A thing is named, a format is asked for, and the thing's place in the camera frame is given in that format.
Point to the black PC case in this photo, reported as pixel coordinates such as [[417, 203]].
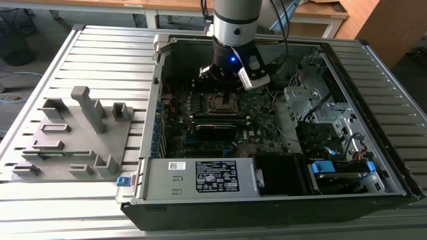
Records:
[[234, 217]]

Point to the wooden desk white legs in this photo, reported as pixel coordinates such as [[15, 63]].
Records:
[[317, 13], [67, 2]]

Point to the black mesh basket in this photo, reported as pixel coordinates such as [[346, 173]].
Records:
[[21, 25]]

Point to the green motherboard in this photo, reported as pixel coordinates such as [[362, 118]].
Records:
[[263, 125]]

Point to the silver green CPU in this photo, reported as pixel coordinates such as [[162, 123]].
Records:
[[218, 103]]

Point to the blue case latch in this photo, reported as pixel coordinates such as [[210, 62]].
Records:
[[123, 181]]

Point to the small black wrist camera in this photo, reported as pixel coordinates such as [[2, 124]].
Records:
[[207, 72]]

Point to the black graphics card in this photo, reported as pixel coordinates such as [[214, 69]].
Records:
[[215, 132]]

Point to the green RAM stick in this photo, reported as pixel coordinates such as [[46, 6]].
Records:
[[57, 153]]

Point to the silver chipset heatsink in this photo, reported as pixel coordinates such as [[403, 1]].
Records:
[[247, 150]]

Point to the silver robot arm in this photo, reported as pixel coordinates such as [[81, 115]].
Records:
[[230, 17]]

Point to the wooden cabinet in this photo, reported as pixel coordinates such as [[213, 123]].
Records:
[[394, 30]]

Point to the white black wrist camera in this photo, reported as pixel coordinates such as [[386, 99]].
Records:
[[255, 82]]

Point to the blue disk carrier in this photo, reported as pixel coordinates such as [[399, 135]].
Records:
[[370, 167], [322, 166]]

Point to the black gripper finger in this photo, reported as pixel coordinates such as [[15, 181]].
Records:
[[230, 98]]

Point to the grey parts rack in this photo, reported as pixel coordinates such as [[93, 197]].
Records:
[[83, 140]]

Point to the black waste bin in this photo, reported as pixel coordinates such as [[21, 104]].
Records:
[[18, 53]]

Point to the CPU socket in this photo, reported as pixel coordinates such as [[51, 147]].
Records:
[[225, 113]]

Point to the metal drive cage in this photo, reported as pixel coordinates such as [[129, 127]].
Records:
[[301, 93]]

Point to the grey power supply unit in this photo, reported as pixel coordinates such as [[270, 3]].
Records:
[[161, 175]]

